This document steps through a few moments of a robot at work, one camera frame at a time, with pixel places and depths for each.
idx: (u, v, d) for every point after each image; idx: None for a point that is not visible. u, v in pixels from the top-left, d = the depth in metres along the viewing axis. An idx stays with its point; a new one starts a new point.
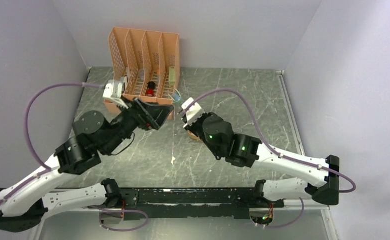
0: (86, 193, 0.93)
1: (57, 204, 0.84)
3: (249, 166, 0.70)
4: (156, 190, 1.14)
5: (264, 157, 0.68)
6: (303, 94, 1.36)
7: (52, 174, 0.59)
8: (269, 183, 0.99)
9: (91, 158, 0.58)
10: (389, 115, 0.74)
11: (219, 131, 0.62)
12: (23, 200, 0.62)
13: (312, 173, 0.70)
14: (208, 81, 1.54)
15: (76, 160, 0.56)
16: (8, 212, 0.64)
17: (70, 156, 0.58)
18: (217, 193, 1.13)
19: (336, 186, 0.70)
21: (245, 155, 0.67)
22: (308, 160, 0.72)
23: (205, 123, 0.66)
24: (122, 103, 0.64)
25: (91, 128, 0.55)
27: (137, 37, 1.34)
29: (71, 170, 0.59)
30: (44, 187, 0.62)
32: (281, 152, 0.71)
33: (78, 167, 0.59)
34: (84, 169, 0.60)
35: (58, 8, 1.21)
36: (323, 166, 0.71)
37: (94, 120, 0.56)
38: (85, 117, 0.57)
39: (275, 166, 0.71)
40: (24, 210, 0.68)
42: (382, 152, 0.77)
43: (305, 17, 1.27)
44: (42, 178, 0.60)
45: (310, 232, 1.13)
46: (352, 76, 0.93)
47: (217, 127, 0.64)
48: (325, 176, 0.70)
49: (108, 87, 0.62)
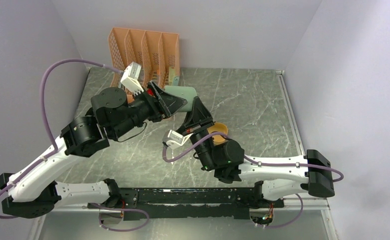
0: (93, 188, 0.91)
1: (68, 194, 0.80)
3: (239, 180, 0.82)
4: (156, 190, 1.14)
5: (246, 169, 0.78)
6: (303, 94, 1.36)
7: (59, 155, 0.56)
8: (267, 183, 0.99)
9: (101, 139, 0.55)
10: None
11: (239, 159, 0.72)
12: (31, 185, 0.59)
13: (292, 172, 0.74)
14: (208, 80, 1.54)
15: (84, 139, 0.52)
16: (18, 197, 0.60)
17: (78, 136, 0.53)
18: (217, 193, 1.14)
19: (319, 178, 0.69)
21: (234, 174, 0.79)
22: (287, 160, 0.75)
23: (229, 147, 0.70)
24: (139, 86, 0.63)
25: (113, 103, 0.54)
27: (137, 37, 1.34)
29: (78, 151, 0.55)
30: (51, 170, 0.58)
32: (259, 159, 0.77)
33: (86, 147, 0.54)
34: (91, 151, 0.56)
35: (58, 9, 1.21)
36: (301, 163, 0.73)
37: (116, 96, 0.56)
38: (105, 93, 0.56)
39: (259, 174, 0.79)
40: (35, 196, 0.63)
42: (382, 151, 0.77)
43: (305, 16, 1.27)
44: (49, 160, 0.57)
45: (311, 232, 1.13)
46: (352, 76, 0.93)
47: (238, 154, 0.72)
48: (305, 172, 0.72)
49: (127, 69, 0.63)
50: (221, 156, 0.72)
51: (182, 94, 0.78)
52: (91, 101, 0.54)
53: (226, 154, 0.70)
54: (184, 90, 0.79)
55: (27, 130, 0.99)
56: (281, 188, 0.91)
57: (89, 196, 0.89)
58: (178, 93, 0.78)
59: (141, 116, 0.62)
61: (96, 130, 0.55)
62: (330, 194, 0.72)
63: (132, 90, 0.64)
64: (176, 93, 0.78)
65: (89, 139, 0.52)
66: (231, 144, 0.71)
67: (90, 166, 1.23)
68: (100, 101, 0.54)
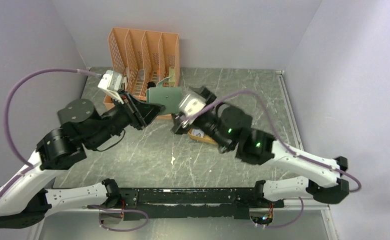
0: (88, 191, 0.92)
1: (60, 201, 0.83)
3: (261, 164, 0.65)
4: (155, 190, 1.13)
5: (280, 155, 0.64)
6: (303, 94, 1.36)
7: (35, 171, 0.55)
8: (269, 183, 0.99)
9: (76, 152, 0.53)
10: None
11: (241, 125, 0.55)
12: (13, 201, 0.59)
13: (325, 174, 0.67)
14: (208, 80, 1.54)
15: (58, 154, 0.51)
16: (1, 211, 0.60)
17: (52, 149, 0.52)
18: (217, 193, 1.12)
19: (347, 188, 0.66)
21: (261, 153, 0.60)
22: (321, 160, 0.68)
23: (225, 113, 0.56)
24: (118, 98, 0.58)
25: (80, 116, 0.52)
27: (137, 37, 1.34)
29: (53, 165, 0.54)
30: (30, 185, 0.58)
32: (296, 150, 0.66)
33: (60, 161, 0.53)
34: (67, 164, 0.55)
35: (58, 9, 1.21)
36: (334, 167, 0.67)
37: (84, 108, 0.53)
38: (73, 105, 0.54)
39: (290, 166, 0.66)
40: (20, 208, 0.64)
42: (383, 152, 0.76)
43: (305, 16, 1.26)
44: (27, 176, 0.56)
45: (311, 232, 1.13)
46: (352, 76, 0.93)
47: (240, 119, 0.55)
48: (337, 177, 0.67)
49: (105, 78, 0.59)
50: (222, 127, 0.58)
51: (166, 96, 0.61)
52: (58, 115, 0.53)
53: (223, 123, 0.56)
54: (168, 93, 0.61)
55: (27, 130, 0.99)
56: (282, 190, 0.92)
57: (83, 200, 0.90)
58: (162, 96, 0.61)
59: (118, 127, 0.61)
61: (71, 142, 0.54)
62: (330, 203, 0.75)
63: (112, 99, 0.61)
64: (160, 98, 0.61)
65: (63, 153, 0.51)
66: (228, 110, 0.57)
67: (90, 166, 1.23)
68: (66, 116, 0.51)
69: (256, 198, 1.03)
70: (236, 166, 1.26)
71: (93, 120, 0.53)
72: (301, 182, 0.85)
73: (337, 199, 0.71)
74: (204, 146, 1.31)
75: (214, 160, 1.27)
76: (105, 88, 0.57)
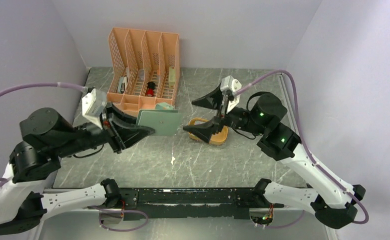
0: (86, 193, 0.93)
1: (56, 205, 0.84)
3: (277, 159, 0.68)
4: (155, 190, 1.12)
5: (299, 158, 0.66)
6: (303, 94, 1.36)
7: (9, 185, 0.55)
8: (274, 184, 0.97)
9: (47, 164, 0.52)
10: (389, 115, 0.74)
11: (275, 113, 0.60)
12: None
13: (336, 193, 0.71)
14: (208, 80, 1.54)
15: (28, 166, 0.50)
16: None
17: (23, 160, 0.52)
18: (217, 193, 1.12)
19: (353, 214, 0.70)
21: (282, 148, 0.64)
22: (338, 180, 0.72)
23: (263, 99, 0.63)
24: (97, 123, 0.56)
25: (42, 127, 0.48)
27: (137, 37, 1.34)
29: (26, 177, 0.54)
30: (8, 198, 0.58)
32: (316, 160, 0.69)
33: (32, 172, 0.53)
34: (39, 174, 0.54)
35: (58, 9, 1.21)
36: (349, 191, 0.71)
37: (46, 119, 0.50)
38: (35, 116, 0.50)
39: (305, 171, 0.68)
40: (11, 216, 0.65)
42: (383, 153, 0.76)
43: (306, 16, 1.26)
44: (3, 188, 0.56)
45: (311, 232, 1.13)
46: (352, 76, 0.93)
47: (276, 108, 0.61)
48: (347, 202, 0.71)
49: (86, 101, 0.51)
50: (256, 112, 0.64)
51: (161, 122, 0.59)
52: (20, 126, 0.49)
53: (258, 105, 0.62)
54: (163, 118, 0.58)
55: None
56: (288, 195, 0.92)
57: (81, 202, 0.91)
58: (156, 121, 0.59)
59: (94, 141, 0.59)
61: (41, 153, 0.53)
62: (326, 224, 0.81)
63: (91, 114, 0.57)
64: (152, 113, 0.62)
65: (34, 165, 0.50)
66: (267, 97, 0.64)
67: (90, 166, 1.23)
68: (27, 128, 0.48)
69: (255, 193, 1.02)
70: (236, 166, 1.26)
71: (58, 131, 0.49)
72: (308, 195, 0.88)
73: (338, 223, 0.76)
74: (204, 146, 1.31)
75: (214, 159, 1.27)
76: (84, 116, 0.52)
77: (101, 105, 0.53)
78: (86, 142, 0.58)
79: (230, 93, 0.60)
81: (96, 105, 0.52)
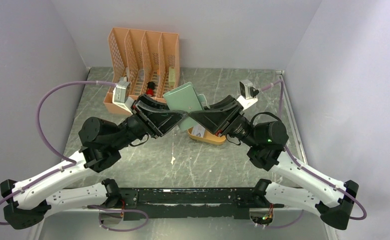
0: (88, 192, 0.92)
1: (59, 202, 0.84)
3: (267, 170, 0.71)
4: (156, 190, 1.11)
5: (285, 165, 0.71)
6: (302, 94, 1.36)
7: (78, 168, 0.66)
8: (274, 185, 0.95)
9: (112, 157, 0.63)
10: (388, 117, 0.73)
11: (282, 143, 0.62)
12: (42, 194, 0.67)
13: (327, 191, 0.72)
14: (208, 80, 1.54)
15: (98, 159, 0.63)
16: (25, 202, 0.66)
17: (95, 154, 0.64)
18: (217, 193, 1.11)
19: (348, 209, 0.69)
21: (266, 158, 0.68)
22: (327, 178, 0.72)
23: (275, 125, 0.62)
24: (127, 109, 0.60)
25: (92, 134, 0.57)
27: (137, 37, 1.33)
29: (96, 167, 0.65)
30: (66, 179, 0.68)
32: (301, 163, 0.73)
33: (102, 164, 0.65)
34: (107, 166, 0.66)
35: (58, 9, 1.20)
36: (339, 187, 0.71)
37: (93, 127, 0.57)
38: (87, 125, 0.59)
39: (292, 175, 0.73)
40: (35, 204, 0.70)
42: (383, 154, 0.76)
43: (306, 17, 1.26)
44: (66, 171, 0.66)
45: (311, 232, 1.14)
46: (351, 77, 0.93)
47: (283, 137, 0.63)
48: (340, 198, 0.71)
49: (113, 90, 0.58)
50: (263, 135, 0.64)
51: (189, 109, 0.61)
52: (80, 134, 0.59)
53: (269, 131, 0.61)
54: (191, 102, 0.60)
55: (27, 130, 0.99)
56: (290, 198, 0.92)
57: (85, 199, 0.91)
58: (183, 106, 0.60)
59: (135, 131, 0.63)
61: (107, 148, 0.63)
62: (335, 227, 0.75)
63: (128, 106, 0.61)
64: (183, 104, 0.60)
65: (101, 159, 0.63)
66: (279, 125, 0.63)
67: None
68: (84, 134, 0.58)
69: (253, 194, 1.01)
70: (236, 166, 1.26)
71: (103, 136, 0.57)
72: (311, 197, 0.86)
73: (345, 224, 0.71)
74: (204, 146, 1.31)
75: (214, 159, 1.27)
76: (112, 102, 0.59)
77: (122, 90, 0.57)
78: (133, 135, 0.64)
79: (257, 92, 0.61)
81: (120, 91, 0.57)
